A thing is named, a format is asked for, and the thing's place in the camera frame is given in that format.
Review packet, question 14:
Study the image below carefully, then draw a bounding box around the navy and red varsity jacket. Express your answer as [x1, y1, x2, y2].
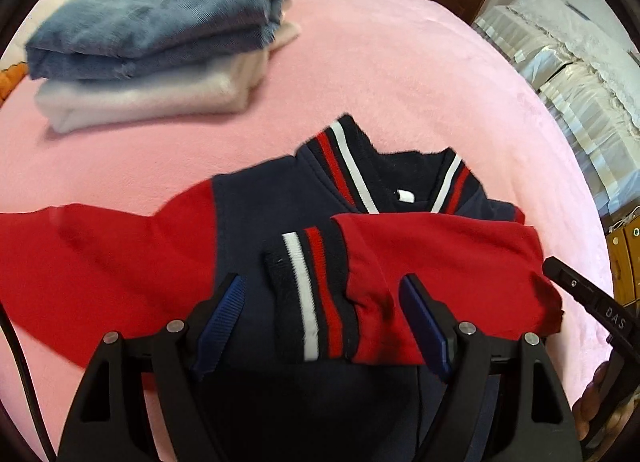
[1, 115, 563, 461]

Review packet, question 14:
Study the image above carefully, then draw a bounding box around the person's right hand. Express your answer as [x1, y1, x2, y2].
[572, 361, 634, 446]

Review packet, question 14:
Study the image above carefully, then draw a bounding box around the wooden drawer cabinet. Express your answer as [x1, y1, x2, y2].
[606, 216, 639, 306]

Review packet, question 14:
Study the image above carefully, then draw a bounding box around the pink fleece bed blanket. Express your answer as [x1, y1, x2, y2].
[1, 0, 611, 461]

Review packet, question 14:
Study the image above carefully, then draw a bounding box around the folded cream pink sweater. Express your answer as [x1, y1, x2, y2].
[35, 21, 300, 134]

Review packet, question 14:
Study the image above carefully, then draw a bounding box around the pink pillow with orange print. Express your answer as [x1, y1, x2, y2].
[1, 0, 69, 104]

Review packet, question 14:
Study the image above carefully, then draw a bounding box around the folded blue denim garment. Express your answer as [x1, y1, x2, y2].
[25, 0, 286, 81]

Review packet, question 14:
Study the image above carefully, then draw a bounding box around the black cable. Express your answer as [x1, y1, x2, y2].
[0, 300, 57, 462]

